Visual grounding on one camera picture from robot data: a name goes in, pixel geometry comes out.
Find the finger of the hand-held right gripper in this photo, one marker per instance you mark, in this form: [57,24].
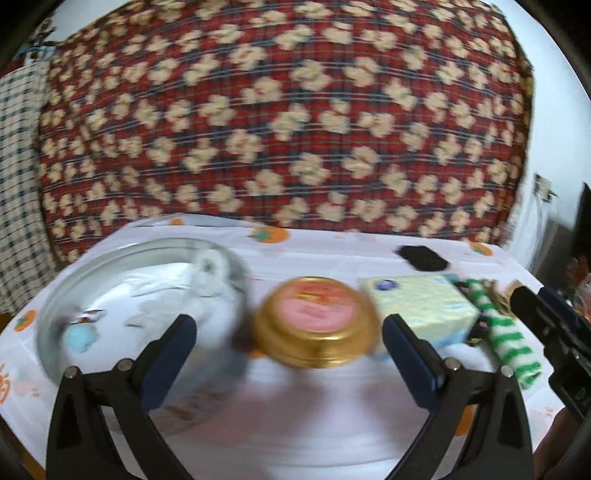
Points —
[526,302]

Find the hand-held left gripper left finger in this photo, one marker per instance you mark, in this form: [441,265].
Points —
[181,339]

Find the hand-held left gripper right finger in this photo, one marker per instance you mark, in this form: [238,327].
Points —
[397,339]

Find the black fuzzy sock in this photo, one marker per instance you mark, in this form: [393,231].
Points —
[422,258]

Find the person's right forearm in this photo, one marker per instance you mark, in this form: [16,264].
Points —
[556,443]

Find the pale yellow soft packet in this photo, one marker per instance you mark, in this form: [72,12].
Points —
[420,302]

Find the green white striped sock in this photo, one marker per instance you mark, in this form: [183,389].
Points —
[503,339]

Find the red snack packet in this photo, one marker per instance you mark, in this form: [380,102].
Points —
[582,286]

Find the white rolled sock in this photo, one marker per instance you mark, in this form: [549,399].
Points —
[208,272]

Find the gold tin with pink lid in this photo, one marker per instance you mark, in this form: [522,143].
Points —
[316,323]

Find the round metal basin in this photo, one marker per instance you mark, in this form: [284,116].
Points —
[92,300]

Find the black television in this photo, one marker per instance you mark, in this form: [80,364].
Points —
[584,217]

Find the white persimmon-print table cloth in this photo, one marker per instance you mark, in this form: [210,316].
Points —
[295,415]

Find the blue white checked cloth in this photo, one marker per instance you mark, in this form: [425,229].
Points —
[21,194]

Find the red plaid bear-print blanket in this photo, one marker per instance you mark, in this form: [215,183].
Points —
[286,120]

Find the white wall socket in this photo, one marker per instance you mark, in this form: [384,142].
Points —
[545,188]

